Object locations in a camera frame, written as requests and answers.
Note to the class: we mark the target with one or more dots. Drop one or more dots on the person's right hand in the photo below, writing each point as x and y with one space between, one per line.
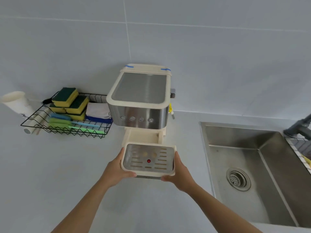
181 177

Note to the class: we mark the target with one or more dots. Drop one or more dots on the person's left hand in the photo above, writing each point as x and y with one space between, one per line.
115 172

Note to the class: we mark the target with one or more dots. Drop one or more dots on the perforated steel tray grate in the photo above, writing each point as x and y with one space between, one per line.
136 157

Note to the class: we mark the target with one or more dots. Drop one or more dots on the cream plastic drip tray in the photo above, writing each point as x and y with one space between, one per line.
148 175

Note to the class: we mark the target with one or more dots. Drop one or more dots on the cream steel coffee machine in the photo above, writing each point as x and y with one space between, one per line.
138 92

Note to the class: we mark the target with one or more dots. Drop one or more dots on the person's right forearm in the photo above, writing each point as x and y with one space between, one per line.
218 211

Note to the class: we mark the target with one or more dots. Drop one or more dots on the person's left forearm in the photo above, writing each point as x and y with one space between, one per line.
82 208

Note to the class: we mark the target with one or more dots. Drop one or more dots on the round metal drain strainer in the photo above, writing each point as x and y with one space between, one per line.
238 179

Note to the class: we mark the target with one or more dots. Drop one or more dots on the white cloth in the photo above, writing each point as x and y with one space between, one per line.
97 109

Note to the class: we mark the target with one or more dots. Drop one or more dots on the yellow green scrub sponge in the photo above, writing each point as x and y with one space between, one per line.
76 104
64 95
79 116
57 109

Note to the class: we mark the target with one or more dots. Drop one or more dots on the yellow tag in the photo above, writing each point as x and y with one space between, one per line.
170 108

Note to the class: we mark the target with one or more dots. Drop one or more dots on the green sponge brush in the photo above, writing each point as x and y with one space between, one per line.
58 121
57 126

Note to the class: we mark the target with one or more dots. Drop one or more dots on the stainless steel double sink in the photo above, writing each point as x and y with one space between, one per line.
262 172

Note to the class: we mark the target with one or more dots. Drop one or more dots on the white plastic cup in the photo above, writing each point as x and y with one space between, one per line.
17 101

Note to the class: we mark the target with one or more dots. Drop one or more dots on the dark grey faucet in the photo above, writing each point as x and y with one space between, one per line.
300 128

